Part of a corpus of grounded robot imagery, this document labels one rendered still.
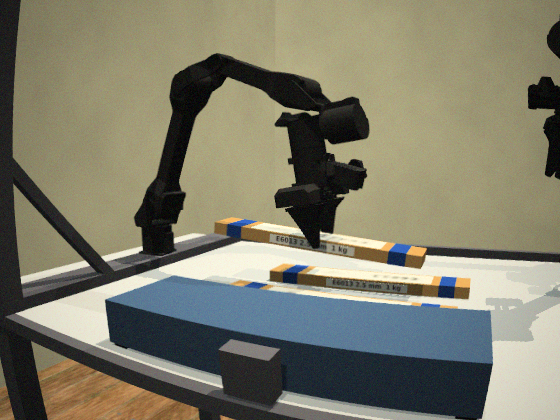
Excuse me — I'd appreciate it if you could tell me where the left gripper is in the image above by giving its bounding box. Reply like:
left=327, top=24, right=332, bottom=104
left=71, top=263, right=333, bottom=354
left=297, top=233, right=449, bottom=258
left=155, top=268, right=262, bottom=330
left=274, top=147, right=349, bottom=249

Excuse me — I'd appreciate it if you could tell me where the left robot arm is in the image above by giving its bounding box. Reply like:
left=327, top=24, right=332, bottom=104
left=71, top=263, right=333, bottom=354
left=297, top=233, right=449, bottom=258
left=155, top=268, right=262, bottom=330
left=134, top=53, right=369, bottom=256

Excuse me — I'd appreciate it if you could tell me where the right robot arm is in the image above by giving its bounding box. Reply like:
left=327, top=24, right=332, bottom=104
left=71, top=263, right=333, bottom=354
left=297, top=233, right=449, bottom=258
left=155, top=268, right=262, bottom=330
left=528, top=21, right=560, bottom=113

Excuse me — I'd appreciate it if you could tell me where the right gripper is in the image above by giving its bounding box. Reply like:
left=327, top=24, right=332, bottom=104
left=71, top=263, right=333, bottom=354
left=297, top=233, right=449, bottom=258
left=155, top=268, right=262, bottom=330
left=543, top=107, right=560, bottom=180

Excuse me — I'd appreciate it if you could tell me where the orange welding electrode pack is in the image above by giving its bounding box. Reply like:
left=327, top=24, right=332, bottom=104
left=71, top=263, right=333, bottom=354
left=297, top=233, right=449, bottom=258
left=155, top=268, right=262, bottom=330
left=270, top=264, right=471, bottom=299

